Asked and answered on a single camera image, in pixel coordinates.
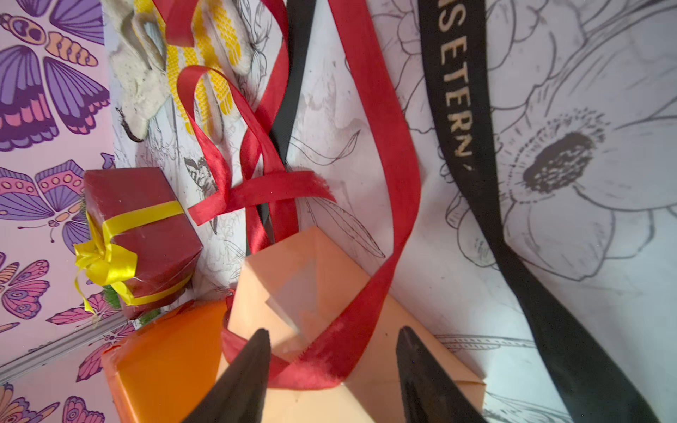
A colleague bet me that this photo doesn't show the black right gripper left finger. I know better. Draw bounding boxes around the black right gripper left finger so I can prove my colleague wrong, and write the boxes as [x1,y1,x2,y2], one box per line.
[183,329,272,423]

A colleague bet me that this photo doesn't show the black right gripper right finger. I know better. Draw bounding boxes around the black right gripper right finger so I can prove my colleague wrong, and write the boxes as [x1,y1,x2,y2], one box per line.
[396,326,485,423]

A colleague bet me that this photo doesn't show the large orange gift box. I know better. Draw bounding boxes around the large orange gift box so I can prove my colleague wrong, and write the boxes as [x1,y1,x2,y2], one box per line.
[102,301,227,422]

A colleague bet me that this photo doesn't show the black printed ribbon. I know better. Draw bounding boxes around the black printed ribbon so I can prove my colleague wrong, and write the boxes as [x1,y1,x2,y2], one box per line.
[245,0,662,423]

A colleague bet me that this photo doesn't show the dark red gift box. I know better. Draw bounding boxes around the dark red gift box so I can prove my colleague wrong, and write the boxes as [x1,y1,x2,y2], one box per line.
[84,167,203,317]

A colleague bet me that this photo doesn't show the yellow ribbon on red box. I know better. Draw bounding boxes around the yellow ribbon on red box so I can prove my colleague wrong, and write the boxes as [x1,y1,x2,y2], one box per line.
[75,200,193,306]

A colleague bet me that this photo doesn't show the green artificial grass mat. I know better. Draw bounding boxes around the green artificial grass mat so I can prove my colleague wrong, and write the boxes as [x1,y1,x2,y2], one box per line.
[102,287,161,328]

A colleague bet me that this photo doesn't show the yellow dotted work glove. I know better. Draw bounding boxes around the yellow dotted work glove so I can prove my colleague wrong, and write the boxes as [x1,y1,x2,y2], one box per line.
[132,1,254,143]

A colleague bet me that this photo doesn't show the beige knit work glove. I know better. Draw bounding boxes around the beige knit work glove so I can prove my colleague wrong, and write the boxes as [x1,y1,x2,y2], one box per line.
[102,1,170,143]

